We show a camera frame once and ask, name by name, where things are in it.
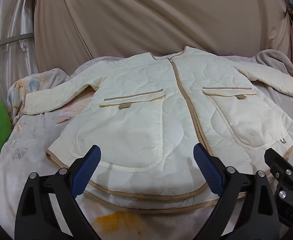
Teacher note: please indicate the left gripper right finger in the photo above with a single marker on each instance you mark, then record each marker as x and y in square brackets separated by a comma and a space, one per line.
[258, 218]

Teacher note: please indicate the beige curtain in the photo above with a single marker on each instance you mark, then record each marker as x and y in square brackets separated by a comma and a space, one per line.
[69, 33]

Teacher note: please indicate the cream quilted jacket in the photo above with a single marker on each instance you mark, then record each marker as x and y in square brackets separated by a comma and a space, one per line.
[147, 113]

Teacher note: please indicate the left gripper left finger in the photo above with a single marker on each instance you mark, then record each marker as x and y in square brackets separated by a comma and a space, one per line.
[35, 217]

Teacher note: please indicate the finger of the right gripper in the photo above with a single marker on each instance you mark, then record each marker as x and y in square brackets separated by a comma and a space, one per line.
[283, 173]

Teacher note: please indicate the silver satin curtain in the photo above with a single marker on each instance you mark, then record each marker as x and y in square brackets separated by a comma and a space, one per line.
[17, 47]

